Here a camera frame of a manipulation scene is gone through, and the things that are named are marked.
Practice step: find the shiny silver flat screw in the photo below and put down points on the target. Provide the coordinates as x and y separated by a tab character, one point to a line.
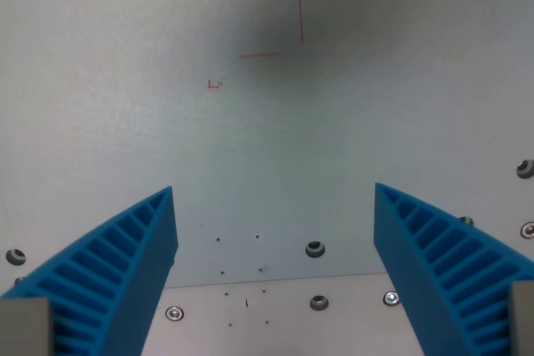
391	298
528	229
174	313

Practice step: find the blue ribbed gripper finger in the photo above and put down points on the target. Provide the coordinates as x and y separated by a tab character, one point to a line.
137	256
411	256

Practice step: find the dark socket head screw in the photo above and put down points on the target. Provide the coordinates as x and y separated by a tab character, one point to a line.
319	302
16	257
315	249
18	280
467	220
526	168

